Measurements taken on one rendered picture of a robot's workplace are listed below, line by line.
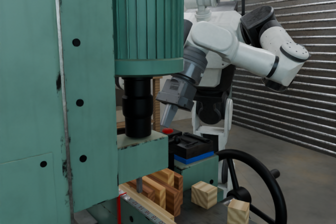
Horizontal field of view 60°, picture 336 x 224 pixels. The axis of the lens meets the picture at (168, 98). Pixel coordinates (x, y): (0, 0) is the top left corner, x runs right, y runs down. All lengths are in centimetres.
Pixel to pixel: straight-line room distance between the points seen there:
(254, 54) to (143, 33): 42
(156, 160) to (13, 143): 29
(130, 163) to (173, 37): 24
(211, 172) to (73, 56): 50
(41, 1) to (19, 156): 18
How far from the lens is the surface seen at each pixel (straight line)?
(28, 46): 36
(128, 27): 47
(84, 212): 78
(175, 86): 76
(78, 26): 43
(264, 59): 82
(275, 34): 101
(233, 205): 61
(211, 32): 78
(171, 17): 50
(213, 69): 114
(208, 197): 66
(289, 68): 85
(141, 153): 56
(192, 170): 73
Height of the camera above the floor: 125
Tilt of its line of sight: 11 degrees down
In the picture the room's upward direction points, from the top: straight up
